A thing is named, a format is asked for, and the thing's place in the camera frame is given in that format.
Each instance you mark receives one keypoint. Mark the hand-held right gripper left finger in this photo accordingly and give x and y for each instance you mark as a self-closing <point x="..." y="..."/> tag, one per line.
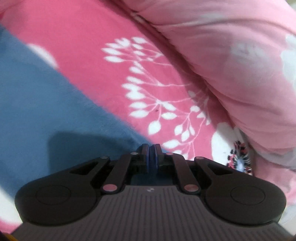
<point x="144" y="158"/>

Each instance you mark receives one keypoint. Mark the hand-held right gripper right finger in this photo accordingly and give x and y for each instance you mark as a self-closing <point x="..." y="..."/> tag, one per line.
<point x="158" y="158"/>

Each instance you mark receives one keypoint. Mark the blue denim jeans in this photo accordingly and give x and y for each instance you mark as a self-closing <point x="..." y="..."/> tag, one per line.
<point x="46" y="104"/>

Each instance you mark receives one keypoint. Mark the pink grey floral duvet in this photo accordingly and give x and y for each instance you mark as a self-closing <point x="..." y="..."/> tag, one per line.
<point x="231" y="58"/>

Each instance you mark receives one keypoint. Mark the pink floral bed blanket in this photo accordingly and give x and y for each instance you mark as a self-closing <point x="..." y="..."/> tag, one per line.
<point x="92" y="34"/>

